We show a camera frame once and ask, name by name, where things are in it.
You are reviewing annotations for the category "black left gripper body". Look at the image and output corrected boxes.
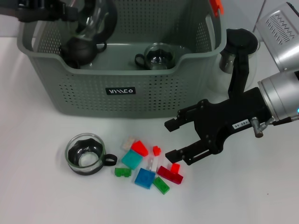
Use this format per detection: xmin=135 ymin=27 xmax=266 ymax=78
xmin=0 ymin=0 xmax=64 ymax=23

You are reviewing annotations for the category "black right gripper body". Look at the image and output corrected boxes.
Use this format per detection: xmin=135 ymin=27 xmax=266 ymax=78
xmin=194 ymin=87 xmax=274 ymax=156

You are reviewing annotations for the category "glass teacup with black holder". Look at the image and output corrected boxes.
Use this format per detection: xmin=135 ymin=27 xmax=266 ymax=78
xmin=69 ymin=0 xmax=119 ymax=44

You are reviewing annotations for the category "glass jar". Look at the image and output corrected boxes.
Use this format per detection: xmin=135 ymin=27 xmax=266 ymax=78
xmin=143 ymin=42 xmax=176 ymax=67

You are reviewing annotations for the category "dark red long block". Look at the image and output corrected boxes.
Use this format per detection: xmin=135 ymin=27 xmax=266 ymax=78
xmin=156 ymin=165 xmax=184 ymax=185

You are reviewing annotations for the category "white small block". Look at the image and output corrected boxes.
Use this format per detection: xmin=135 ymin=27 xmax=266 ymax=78
xmin=147 ymin=157 xmax=161 ymax=172

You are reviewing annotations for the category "green rectangular block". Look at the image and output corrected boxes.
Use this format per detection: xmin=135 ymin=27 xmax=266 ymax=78
xmin=152 ymin=176 xmax=171 ymax=195

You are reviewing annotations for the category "orange red sloped block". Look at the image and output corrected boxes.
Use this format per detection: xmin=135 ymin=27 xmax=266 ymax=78
xmin=130 ymin=140 xmax=149 ymax=157

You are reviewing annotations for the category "blue square block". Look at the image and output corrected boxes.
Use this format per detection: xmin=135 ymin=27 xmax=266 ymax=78
xmin=134 ymin=167 xmax=156 ymax=189

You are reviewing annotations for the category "teal square block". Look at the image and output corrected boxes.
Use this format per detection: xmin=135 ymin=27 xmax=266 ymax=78
xmin=121 ymin=149 xmax=143 ymax=170

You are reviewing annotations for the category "translucent white pink block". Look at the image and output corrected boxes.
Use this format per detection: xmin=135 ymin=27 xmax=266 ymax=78
xmin=120 ymin=136 xmax=136 ymax=151

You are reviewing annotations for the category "grey perforated plastic storage basket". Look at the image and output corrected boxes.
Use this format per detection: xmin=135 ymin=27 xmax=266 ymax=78
xmin=17 ymin=0 xmax=226 ymax=121

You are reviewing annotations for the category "green car shaped block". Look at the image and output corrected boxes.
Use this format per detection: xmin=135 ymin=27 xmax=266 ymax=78
xmin=114 ymin=167 xmax=132 ymax=178

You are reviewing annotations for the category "black ceramic teapot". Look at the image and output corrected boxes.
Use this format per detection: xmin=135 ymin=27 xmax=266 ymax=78
xmin=58 ymin=36 xmax=107 ymax=70

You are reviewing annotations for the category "right gripper cable with connectors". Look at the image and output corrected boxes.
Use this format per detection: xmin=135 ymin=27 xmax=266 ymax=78
xmin=251 ymin=115 xmax=299 ymax=139

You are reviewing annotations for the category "glass kettle with black handle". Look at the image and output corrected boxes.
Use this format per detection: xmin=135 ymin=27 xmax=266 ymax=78
xmin=206 ymin=28 xmax=260 ymax=101

